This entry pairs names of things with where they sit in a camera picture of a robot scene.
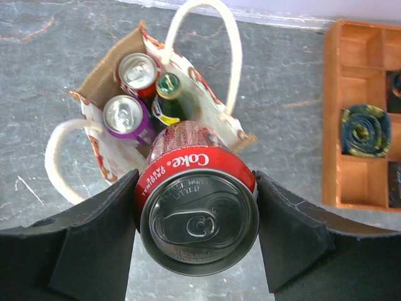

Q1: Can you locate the orange wooden divided tray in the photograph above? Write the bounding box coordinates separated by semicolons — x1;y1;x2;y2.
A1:
322;20;400;213

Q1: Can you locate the red Coke can back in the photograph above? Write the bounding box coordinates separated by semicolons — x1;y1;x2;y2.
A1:
116;53;161;99

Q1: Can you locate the green glass Perrier bottle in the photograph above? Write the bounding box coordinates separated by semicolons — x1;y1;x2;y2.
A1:
151;72;195;130

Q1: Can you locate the burlap canvas tote bag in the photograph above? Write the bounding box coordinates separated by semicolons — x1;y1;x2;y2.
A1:
44;1;257;205

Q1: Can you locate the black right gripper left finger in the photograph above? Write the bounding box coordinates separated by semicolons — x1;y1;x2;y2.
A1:
1;171;138;300

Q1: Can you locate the purple Fanta can left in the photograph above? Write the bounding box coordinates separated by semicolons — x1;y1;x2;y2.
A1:
103;95;155;147

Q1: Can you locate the blue yellow rolled tie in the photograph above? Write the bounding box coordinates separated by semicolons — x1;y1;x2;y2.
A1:
341;104;391;158

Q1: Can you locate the red Coke can front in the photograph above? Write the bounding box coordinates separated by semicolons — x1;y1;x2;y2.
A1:
133;120;259;277

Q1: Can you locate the black rolled belt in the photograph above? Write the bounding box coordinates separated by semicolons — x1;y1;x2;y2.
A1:
386;69;400;114

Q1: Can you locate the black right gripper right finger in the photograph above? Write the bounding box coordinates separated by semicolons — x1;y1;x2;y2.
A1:
254;171;400;300

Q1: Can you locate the red coke can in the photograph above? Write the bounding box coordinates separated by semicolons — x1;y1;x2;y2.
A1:
133;120;259;277
116;53;161;99

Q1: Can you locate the black rolled tie front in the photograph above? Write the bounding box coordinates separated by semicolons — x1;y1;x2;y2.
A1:
388;162;401;208

